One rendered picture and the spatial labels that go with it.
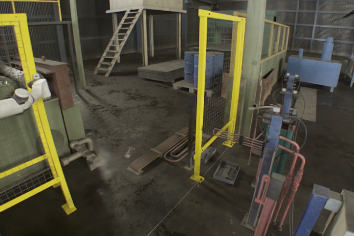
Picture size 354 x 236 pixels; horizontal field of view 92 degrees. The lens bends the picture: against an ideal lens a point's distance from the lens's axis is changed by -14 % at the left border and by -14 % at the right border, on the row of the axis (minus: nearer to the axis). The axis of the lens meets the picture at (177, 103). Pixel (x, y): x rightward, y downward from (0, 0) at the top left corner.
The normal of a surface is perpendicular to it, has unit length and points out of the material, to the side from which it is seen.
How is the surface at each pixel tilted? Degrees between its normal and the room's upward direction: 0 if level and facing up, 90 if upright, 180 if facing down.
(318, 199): 90
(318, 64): 90
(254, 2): 90
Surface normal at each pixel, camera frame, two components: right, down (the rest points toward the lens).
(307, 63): -0.59, 0.29
